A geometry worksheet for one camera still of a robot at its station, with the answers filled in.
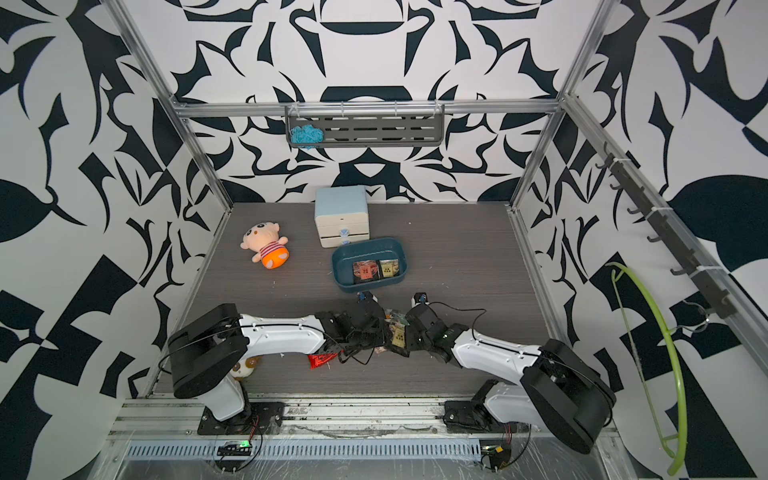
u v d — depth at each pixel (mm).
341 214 968
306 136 913
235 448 730
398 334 868
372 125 936
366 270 991
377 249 1051
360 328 673
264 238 1012
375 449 713
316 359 812
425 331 670
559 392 424
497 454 712
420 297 804
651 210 585
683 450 496
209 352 464
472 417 669
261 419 740
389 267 1018
